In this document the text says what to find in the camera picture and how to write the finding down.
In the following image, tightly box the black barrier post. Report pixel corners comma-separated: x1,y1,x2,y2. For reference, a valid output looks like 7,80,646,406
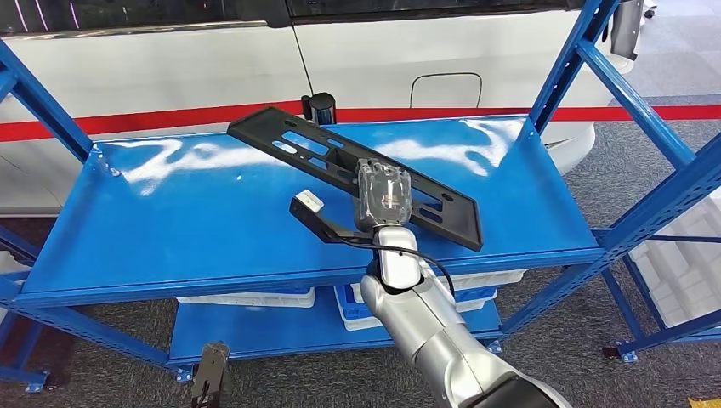
301,91,338,126

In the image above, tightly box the red barrier belt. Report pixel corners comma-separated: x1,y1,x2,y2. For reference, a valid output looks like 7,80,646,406
336,104,721,124

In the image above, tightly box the long black plastic part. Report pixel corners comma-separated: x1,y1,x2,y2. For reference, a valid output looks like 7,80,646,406
226,105,485,252

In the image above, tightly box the blue plastic crate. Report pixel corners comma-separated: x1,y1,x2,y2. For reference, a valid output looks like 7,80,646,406
333,284,500,323

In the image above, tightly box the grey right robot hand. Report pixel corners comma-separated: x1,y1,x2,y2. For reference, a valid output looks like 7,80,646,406
355,158,413,233

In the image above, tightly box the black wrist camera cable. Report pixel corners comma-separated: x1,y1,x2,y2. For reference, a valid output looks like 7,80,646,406
331,236,457,301

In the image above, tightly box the white plastic crate stack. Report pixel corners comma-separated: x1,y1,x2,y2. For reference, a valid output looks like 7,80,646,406
0,250,29,283
627,185,721,329

